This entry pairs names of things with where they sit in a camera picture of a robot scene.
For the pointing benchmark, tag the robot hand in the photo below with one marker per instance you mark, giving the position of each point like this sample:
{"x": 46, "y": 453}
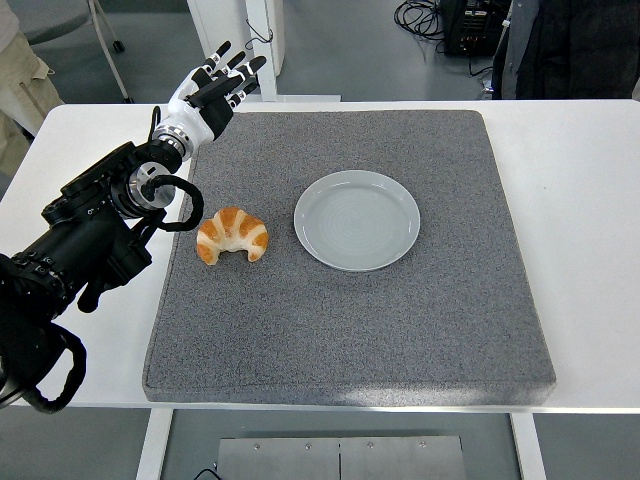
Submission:
{"x": 187, "y": 117}

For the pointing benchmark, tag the white column with foot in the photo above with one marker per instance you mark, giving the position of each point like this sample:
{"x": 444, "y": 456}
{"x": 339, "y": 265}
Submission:
{"x": 267, "y": 80}

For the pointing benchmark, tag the grey metal plate with screws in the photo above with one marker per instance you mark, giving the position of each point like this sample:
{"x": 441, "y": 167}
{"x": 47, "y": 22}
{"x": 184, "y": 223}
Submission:
{"x": 340, "y": 460}

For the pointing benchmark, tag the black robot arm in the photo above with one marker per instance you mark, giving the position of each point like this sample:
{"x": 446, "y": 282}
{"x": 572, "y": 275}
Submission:
{"x": 75, "y": 240}

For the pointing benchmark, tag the golden croissant bread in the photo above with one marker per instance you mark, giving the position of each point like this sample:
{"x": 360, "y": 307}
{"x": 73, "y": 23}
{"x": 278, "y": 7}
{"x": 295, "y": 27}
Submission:
{"x": 230, "y": 225}

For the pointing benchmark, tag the grey speckled mat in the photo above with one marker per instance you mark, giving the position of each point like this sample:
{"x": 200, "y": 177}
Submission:
{"x": 350, "y": 325}

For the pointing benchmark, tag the person in dark clothing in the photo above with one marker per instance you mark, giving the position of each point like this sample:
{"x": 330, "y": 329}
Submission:
{"x": 575, "y": 50}

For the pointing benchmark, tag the black electronics box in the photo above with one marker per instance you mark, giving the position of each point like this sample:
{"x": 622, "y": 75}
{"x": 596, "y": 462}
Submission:
{"x": 470, "y": 30}

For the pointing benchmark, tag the round grey plate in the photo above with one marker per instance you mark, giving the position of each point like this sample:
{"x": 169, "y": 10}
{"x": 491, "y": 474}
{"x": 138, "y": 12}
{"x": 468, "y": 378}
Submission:
{"x": 357, "y": 221}

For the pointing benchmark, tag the grey chair with white legs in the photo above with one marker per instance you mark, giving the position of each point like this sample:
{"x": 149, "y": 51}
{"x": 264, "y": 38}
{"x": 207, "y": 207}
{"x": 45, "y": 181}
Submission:
{"x": 55, "y": 17}

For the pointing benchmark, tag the white table leg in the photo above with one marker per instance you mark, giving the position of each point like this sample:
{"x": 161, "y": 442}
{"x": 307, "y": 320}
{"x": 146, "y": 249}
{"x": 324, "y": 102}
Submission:
{"x": 152, "y": 445}
{"x": 529, "y": 450}

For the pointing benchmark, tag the person in beige trousers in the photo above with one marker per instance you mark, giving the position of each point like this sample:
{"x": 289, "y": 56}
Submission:
{"x": 20, "y": 75}

